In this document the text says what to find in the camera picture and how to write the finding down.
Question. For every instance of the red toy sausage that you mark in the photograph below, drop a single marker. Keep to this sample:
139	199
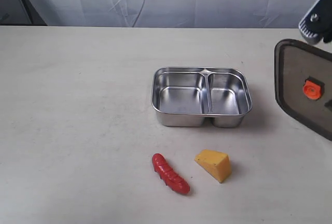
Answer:
169	176

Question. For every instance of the yellow toy cheese wedge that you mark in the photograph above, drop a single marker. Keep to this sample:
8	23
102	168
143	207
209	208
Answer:
216	163

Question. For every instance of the dark transparent box lid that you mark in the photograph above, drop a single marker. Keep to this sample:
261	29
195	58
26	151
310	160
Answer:
302	82

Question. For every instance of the stainless steel lunch box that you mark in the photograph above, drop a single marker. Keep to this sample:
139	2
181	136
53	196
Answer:
186	96

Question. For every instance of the dark grey panel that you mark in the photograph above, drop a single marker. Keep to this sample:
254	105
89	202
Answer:
19	12

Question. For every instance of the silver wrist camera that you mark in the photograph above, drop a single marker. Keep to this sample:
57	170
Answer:
315	26

